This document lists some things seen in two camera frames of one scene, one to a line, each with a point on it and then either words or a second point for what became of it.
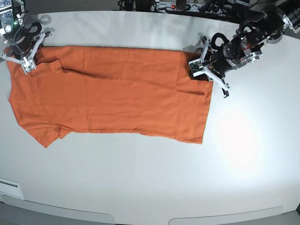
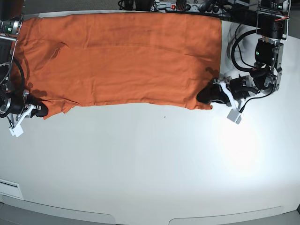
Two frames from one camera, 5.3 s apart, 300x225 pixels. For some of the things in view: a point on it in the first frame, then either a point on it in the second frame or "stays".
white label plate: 10,188 stays
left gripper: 27,46 -> 13,102
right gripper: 218,56 -> 237,87
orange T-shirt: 132,92 -> 68,61
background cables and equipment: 233,10 stays
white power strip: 169,7 stays
